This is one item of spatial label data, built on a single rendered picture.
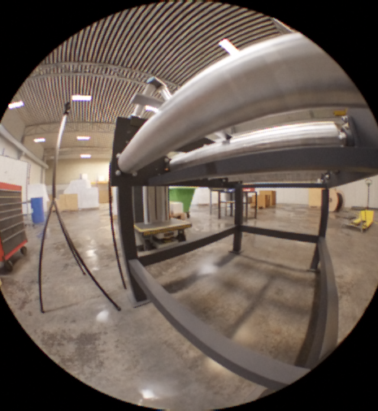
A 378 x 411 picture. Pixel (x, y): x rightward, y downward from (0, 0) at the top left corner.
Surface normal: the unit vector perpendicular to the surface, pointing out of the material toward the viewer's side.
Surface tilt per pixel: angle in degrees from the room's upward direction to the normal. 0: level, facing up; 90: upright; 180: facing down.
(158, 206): 90
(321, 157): 90
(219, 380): 0
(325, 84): 154
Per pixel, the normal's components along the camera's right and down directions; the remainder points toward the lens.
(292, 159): -0.77, 0.07
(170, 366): -0.02, -1.00
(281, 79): -0.50, 0.79
